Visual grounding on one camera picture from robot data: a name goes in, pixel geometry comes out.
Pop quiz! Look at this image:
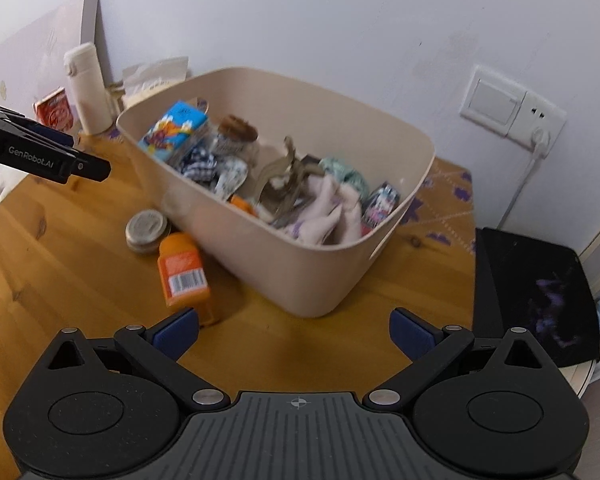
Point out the white plug with cable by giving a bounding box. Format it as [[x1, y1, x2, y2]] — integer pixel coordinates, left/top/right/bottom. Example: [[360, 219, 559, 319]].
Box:
[[495, 127, 553, 231]]

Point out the small colourful box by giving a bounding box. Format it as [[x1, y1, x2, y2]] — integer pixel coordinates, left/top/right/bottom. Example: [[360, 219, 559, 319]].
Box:
[[361, 183, 401, 227]]

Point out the round metal tin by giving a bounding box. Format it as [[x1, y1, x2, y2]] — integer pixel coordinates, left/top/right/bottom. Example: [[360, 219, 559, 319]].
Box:
[[125, 209, 172, 256]]

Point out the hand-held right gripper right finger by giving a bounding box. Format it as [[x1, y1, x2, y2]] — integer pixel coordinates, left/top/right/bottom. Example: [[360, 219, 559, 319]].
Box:
[[362, 308, 552, 409]]

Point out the blue white patterned packet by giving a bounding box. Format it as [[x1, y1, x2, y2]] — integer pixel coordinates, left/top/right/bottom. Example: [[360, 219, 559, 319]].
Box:
[[211, 156, 249, 197]]

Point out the blue cartoon tissue pack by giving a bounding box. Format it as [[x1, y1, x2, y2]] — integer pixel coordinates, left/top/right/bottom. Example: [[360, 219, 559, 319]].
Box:
[[138, 101, 209, 164]]

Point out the teal sock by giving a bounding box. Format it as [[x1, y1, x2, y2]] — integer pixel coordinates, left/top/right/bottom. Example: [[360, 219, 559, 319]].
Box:
[[319, 156, 371, 196]]

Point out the wooden desktop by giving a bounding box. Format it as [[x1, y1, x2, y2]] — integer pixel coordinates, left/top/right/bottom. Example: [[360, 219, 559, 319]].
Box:
[[0, 130, 478, 480]]

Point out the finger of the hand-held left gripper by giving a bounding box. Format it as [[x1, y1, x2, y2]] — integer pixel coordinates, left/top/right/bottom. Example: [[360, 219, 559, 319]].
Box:
[[65, 152, 112, 183], [10, 112, 76, 150]]

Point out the beige storage basket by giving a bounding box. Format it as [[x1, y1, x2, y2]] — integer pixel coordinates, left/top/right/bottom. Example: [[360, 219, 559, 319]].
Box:
[[116, 66, 436, 318]]

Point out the orange bottle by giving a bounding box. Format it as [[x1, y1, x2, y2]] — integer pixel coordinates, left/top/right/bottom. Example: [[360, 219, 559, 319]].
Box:
[[156, 231, 222, 327]]

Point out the white thermos bottle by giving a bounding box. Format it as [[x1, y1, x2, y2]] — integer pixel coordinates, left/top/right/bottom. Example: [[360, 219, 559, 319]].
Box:
[[63, 42, 113, 136]]

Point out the white wall socket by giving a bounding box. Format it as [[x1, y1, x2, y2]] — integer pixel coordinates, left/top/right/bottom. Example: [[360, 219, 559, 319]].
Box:
[[514, 91, 568, 150]]

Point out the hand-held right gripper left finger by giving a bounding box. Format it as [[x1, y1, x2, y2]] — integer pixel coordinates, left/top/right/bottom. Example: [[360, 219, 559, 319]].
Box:
[[42, 308, 232, 409]]

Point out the pink bed headboard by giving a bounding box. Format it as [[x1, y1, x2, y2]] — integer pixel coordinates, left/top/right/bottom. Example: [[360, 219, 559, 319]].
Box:
[[0, 0, 113, 111]]

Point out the olive sock pair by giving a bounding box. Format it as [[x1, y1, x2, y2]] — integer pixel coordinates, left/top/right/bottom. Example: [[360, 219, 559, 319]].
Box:
[[256, 135, 327, 227]]

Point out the orange sock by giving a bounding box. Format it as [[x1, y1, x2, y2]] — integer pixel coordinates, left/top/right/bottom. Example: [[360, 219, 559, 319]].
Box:
[[230, 195, 258, 218]]

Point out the white wall switch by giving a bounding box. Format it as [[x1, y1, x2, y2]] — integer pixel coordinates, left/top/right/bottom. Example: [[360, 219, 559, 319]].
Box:
[[459, 64, 528, 137]]

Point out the yellow tissue pack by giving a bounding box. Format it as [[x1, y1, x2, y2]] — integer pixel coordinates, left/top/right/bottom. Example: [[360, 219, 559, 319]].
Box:
[[122, 77, 186, 111]]

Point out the glass jar with cork lid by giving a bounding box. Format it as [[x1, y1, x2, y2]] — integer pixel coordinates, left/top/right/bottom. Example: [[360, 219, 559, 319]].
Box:
[[214, 115, 259, 163]]

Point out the red white drink carton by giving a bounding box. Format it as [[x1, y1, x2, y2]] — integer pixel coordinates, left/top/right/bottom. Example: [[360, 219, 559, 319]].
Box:
[[34, 86, 76, 133]]

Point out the white round stool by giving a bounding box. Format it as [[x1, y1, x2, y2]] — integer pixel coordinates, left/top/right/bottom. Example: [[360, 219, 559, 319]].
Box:
[[560, 345, 600, 401]]

